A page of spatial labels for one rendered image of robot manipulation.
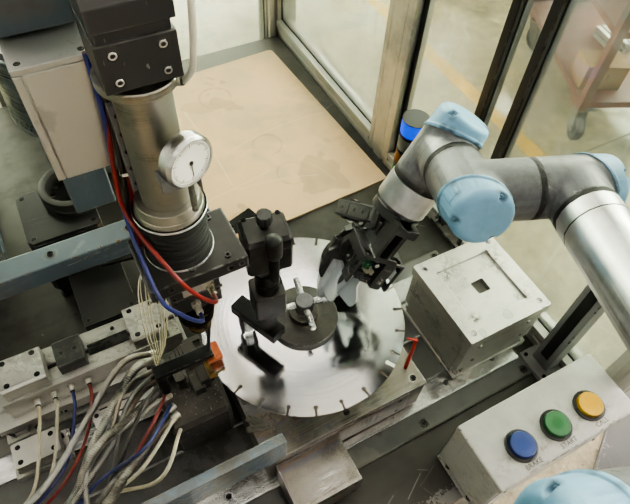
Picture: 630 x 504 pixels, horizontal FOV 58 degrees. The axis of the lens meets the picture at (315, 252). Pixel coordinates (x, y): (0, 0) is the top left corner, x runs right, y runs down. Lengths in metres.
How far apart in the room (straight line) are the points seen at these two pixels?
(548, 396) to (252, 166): 0.84
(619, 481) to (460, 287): 0.66
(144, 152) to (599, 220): 0.46
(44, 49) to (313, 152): 1.00
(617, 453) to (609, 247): 1.48
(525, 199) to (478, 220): 0.06
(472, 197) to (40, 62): 0.43
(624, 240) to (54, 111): 0.55
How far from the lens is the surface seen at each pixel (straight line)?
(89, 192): 0.72
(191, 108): 1.59
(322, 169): 1.41
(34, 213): 1.17
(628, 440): 2.11
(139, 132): 0.50
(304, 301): 0.88
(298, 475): 0.97
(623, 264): 0.63
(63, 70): 0.52
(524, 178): 0.68
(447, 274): 1.08
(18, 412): 1.09
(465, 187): 0.64
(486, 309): 1.06
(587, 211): 0.67
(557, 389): 1.03
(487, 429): 0.96
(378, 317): 0.94
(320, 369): 0.89
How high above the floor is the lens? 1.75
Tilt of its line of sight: 53 degrees down
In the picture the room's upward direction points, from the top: 4 degrees clockwise
